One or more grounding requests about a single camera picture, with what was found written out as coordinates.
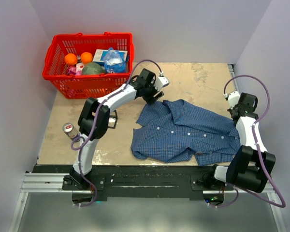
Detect orange fruit right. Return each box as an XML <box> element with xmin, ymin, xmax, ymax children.
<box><xmin>81</xmin><ymin>52</ymin><xmax>93</xmax><ymax>65</ymax></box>

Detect white blue carton box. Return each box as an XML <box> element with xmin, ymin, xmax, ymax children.
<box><xmin>92</xmin><ymin>49</ymin><xmax>129</xmax><ymax>66</ymax></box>

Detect purple cable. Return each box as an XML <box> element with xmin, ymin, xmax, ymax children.
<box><xmin>207</xmin><ymin>74</ymin><xmax>286</xmax><ymax>209</ymax></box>
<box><xmin>70</xmin><ymin>59</ymin><xmax>164</xmax><ymax>207</ymax></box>

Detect blue checkered shirt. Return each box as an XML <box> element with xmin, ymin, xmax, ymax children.
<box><xmin>131</xmin><ymin>100</ymin><xmax>240</xmax><ymax>166</ymax></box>

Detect red plastic shopping basket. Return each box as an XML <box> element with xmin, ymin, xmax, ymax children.
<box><xmin>42</xmin><ymin>32</ymin><xmax>134</xmax><ymax>99</ymax></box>

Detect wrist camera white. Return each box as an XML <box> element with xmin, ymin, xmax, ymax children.
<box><xmin>224</xmin><ymin>91</ymin><xmax>240</xmax><ymax>108</ymax></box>
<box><xmin>154</xmin><ymin>76</ymin><xmax>170</xmax><ymax>91</ymax></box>

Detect orange fruit left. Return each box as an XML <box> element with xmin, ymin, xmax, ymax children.
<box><xmin>64</xmin><ymin>53</ymin><xmax>78</xmax><ymax>66</ymax></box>

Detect blue silver drink can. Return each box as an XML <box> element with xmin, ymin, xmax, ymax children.
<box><xmin>62</xmin><ymin>122</ymin><xmax>79</xmax><ymax>140</ymax></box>

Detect green melon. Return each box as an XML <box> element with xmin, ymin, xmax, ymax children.
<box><xmin>82</xmin><ymin>62</ymin><xmax>105</xmax><ymax>75</ymax></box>

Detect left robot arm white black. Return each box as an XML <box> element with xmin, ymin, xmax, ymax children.
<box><xmin>62</xmin><ymin>69</ymin><xmax>170</xmax><ymax>191</ymax></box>

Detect orange fruit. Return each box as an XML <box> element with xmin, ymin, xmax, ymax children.
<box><xmin>64</xmin><ymin>53</ymin><xmax>78</xmax><ymax>66</ymax></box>
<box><xmin>81</xmin><ymin>52</ymin><xmax>93</xmax><ymax>65</ymax></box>

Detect pink snack packet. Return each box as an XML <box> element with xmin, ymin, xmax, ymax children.
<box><xmin>68</xmin><ymin>63</ymin><xmax>84</xmax><ymax>75</ymax></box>

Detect blue plastic bag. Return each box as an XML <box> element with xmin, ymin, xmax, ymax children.
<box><xmin>103</xmin><ymin>48</ymin><xmax>126</xmax><ymax>73</ymax></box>

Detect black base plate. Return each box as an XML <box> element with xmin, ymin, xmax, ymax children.
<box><xmin>31</xmin><ymin>165</ymin><xmax>233</xmax><ymax>204</ymax></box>

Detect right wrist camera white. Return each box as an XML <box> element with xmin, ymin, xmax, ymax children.
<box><xmin>224</xmin><ymin>91</ymin><xmax>240</xmax><ymax>108</ymax></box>

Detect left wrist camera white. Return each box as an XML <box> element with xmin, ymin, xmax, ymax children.
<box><xmin>154</xmin><ymin>76</ymin><xmax>170</xmax><ymax>91</ymax></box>

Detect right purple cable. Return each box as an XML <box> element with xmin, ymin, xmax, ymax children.
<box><xmin>207</xmin><ymin>74</ymin><xmax>286</xmax><ymax>209</ymax></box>

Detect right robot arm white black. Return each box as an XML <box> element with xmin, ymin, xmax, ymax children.
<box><xmin>205</xmin><ymin>91</ymin><xmax>276</xmax><ymax>193</ymax></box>

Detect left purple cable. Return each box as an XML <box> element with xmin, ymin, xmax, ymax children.
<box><xmin>70</xmin><ymin>59</ymin><xmax>164</xmax><ymax>207</ymax></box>

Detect black folding mirror frame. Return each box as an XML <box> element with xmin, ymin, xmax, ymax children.
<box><xmin>108</xmin><ymin>110</ymin><xmax>118</xmax><ymax>129</ymax></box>

